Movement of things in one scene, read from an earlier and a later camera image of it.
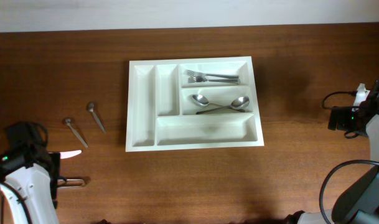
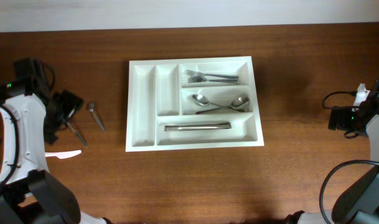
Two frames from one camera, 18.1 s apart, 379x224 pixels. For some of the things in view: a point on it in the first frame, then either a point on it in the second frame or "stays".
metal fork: [197, 79] stays
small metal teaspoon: [91, 107] stays
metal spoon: [238, 103] to [201, 100]
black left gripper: [59, 165] to [73, 102]
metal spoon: [202, 101] stays
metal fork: [195, 73] stays
